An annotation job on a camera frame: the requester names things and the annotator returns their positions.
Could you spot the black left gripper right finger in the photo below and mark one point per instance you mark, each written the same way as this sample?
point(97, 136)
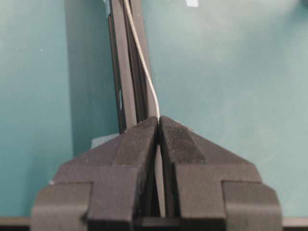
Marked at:
point(209, 188)

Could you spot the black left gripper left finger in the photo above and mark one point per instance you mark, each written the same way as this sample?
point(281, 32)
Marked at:
point(100, 189)

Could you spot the pale tape piece on table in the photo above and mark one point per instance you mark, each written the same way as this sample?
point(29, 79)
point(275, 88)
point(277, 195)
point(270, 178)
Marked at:
point(192, 3)

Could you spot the long black aluminium rail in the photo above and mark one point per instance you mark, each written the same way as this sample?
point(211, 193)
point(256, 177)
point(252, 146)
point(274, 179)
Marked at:
point(134, 99)

